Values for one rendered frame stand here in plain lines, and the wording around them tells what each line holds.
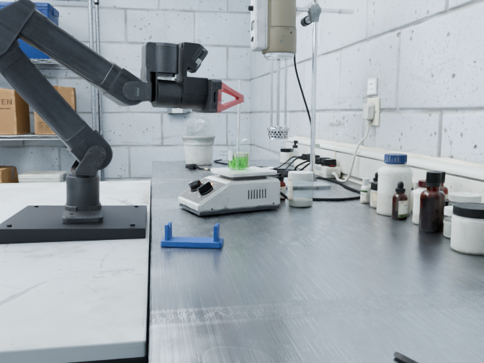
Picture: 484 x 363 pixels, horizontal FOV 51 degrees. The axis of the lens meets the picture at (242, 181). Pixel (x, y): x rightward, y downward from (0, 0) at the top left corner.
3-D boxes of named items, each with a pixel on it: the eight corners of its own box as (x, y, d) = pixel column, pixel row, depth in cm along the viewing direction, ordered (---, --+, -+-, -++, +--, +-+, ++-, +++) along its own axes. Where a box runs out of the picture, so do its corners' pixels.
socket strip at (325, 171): (325, 178, 171) (325, 166, 170) (293, 166, 209) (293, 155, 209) (341, 178, 171) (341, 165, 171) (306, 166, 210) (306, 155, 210)
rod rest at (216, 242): (160, 247, 82) (159, 225, 82) (165, 242, 86) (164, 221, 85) (221, 248, 81) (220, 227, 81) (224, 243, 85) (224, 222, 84)
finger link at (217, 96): (234, 83, 116) (196, 81, 112) (248, 82, 110) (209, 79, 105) (232, 114, 117) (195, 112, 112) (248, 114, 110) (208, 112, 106)
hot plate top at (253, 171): (230, 177, 109) (230, 173, 109) (208, 171, 119) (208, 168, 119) (279, 174, 114) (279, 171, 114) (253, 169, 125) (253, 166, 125)
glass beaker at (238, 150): (245, 173, 112) (245, 137, 111) (222, 172, 114) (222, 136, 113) (255, 171, 117) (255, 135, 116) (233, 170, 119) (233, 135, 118)
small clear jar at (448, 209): (452, 232, 93) (454, 204, 92) (476, 238, 89) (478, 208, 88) (436, 235, 90) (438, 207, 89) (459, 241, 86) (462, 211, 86)
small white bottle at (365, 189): (365, 202, 126) (366, 177, 125) (372, 203, 124) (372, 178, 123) (358, 202, 125) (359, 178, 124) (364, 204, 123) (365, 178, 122)
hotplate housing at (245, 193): (199, 217, 106) (198, 179, 105) (177, 207, 117) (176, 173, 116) (289, 209, 116) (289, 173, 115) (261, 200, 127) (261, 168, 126)
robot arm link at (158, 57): (171, 48, 108) (114, 43, 103) (184, 43, 100) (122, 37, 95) (170, 104, 109) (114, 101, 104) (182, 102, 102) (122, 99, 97)
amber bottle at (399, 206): (388, 219, 105) (390, 181, 104) (395, 217, 107) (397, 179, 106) (402, 221, 103) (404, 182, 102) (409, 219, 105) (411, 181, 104)
